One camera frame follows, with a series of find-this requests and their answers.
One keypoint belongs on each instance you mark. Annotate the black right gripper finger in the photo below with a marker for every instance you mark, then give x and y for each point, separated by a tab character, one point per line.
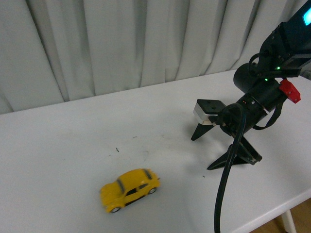
246	154

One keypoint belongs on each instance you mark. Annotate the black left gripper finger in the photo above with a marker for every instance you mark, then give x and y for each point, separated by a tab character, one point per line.
200	131

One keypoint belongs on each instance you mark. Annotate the white table leg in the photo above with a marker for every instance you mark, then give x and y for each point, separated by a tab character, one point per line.
288	222

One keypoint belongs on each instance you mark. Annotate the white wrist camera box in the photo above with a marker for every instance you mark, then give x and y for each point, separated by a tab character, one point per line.
201	116

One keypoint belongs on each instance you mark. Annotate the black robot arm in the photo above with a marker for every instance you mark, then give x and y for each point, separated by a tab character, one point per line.
264	80

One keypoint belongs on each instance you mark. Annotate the yellow beetle toy car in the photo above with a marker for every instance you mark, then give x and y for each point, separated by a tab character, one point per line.
128	188

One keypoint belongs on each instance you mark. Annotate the red clip on arm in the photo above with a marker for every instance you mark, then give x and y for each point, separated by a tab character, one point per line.
290	91

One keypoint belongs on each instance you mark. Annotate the white pleated curtain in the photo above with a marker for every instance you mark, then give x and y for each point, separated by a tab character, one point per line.
53	51

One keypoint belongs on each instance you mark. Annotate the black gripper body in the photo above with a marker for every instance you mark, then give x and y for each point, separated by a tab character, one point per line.
229	117

